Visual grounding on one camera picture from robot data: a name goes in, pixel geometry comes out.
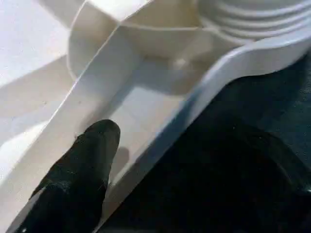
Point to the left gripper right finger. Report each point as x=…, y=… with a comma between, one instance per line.
x=262, y=179

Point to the white plastic table leg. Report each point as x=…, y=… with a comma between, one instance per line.
x=257, y=19

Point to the white plastic table top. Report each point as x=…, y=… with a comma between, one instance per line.
x=146, y=73

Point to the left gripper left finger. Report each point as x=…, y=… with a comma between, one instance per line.
x=73, y=184

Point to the black work mat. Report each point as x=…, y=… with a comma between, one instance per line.
x=233, y=160

